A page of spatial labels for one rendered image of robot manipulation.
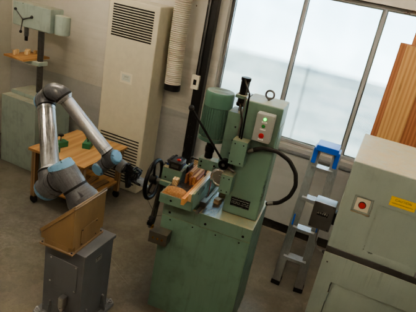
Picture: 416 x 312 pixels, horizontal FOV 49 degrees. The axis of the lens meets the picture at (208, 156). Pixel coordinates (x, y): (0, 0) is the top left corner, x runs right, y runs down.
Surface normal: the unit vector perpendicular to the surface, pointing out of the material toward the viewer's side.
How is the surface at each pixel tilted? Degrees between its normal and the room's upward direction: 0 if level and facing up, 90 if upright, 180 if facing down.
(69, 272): 90
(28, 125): 90
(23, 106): 90
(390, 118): 87
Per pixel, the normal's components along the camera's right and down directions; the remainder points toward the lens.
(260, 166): -0.32, 0.30
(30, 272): 0.18, -0.91
